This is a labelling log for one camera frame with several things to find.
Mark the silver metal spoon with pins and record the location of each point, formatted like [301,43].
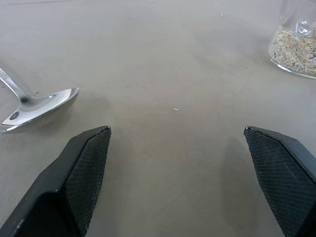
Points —
[37,106]

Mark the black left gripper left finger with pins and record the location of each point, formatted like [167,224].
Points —
[74,182]

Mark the clear glass jar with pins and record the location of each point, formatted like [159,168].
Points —
[296,37]

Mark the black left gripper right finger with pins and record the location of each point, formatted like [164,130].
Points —
[284,177]

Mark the beige granular material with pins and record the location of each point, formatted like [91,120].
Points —
[293,53]

